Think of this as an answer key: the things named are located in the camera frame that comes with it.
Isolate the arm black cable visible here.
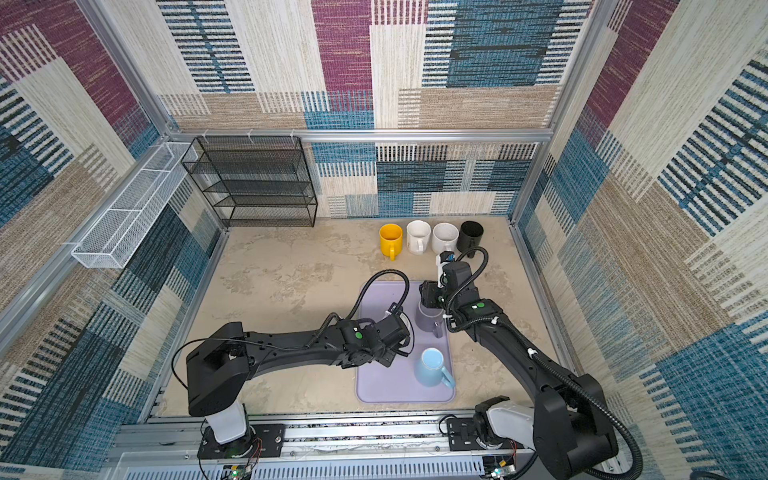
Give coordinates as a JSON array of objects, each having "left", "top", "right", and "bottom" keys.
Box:
[
  {"left": 170, "top": 268, "right": 415, "bottom": 391},
  {"left": 446, "top": 245, "right": 644, "bottom": 480}
]

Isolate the lavender plastic tray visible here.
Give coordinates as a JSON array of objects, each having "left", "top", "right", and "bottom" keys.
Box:
[{"left": 356, "top": 280, "right": 456, "bottom": 404}]

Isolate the black mug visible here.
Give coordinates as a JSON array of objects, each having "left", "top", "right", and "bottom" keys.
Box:
[{"left": 457, "top": 220, "right": 484, "bottom": 258}]

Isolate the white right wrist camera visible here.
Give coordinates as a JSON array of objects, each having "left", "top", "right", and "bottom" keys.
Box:
[{"left": 434, "top": 250, "right": 460, "bottom": 289}]

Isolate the yellow mug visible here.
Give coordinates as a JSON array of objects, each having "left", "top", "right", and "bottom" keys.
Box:
[{"left": 379, "top": 223, "right": 403, "bottom": 261}]

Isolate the white speckled mug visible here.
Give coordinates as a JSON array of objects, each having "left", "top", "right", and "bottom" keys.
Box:
[{"left": 430, "top": 222, "right": 460, "bottom": 255}]

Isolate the light blue mug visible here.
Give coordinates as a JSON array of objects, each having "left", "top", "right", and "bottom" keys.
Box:
[{"left": 414, "top": 347, "right": 456, "bottom": 388}]

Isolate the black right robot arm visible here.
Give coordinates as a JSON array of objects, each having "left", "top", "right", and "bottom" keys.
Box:
[{"left": 419, "top": 255, "right": 642, "bottom": 479}]

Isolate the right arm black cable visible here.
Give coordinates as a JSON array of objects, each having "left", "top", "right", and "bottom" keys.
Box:
[{"left": 446, "top": 245, "right": 644, "bottom": 480}]

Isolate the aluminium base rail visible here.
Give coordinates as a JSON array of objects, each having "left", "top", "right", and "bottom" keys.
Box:
[{"left": 101, "top": 407, "right": 619, "bottom": 480}]

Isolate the black wire shelf rack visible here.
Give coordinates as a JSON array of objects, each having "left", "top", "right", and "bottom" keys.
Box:
[{"left": 181, "top": 136, "right": 318, "bottom": 228}]

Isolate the purple mug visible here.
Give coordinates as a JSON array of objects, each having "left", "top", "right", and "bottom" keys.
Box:
[{"left": 416, "top": 301, "right": 443, "bottom": 338}]

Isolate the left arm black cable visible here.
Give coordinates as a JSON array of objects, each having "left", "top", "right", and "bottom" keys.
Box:
[{"left": 170, "top": 268, "right": 415, "bottom": 391}]

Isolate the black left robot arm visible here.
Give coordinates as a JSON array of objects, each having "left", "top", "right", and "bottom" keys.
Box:
[{"left": 185, "top": 312, "right": 411, "bottom": 460}]

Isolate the white tall mug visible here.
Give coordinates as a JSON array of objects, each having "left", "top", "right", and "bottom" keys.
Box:
[{"left": 406, "top": 220, "right": 432, "bottom": 255}]

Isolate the white wire mesh basket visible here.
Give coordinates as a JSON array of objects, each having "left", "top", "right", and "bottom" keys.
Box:
[{"left": 71, "top": 142, "right": 189, "bottom": 269}]

